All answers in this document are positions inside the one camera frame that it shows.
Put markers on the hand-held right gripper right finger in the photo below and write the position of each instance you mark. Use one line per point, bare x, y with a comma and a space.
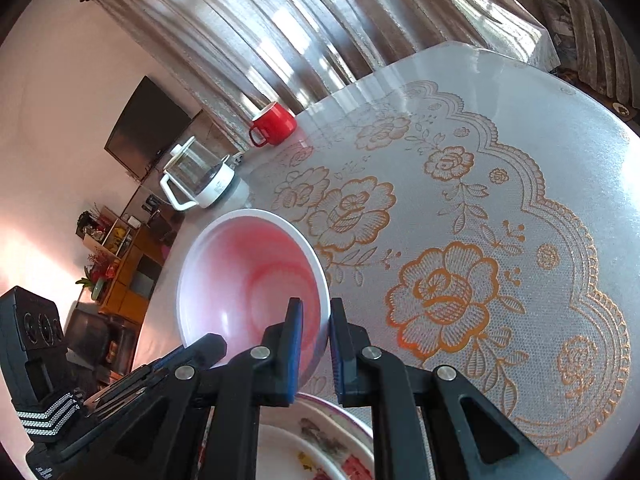
337, 360

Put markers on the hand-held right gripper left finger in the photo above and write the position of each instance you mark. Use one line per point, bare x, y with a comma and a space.
295, 355

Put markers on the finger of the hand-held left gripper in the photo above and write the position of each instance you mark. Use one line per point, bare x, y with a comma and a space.
200, 352

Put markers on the purple rim plate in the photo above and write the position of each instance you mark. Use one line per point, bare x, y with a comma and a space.
325, 402

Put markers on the red plastic bowl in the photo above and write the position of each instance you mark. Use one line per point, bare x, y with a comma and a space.
240, 280

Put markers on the white rose print plate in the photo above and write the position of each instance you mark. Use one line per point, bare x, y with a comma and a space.
290, 440

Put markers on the dark chair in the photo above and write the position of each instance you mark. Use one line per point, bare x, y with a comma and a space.
87, 335

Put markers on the wooden cabinet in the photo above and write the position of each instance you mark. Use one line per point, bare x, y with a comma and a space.
130, 280

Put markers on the lace floral table mat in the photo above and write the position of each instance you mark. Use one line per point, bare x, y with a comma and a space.
450, 260

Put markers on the white glass kettle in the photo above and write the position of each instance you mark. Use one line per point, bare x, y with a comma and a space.
215, 180

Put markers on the white power strip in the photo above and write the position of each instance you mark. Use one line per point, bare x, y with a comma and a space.
236, 160

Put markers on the black television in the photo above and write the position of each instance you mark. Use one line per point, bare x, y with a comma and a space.
145, 130

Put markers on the red mug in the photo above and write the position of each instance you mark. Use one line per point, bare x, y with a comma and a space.
275, 122

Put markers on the wide grey curtain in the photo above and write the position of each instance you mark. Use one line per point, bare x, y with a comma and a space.
280, 20

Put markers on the narrow grey window curtain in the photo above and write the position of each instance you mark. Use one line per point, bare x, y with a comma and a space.
600, 35

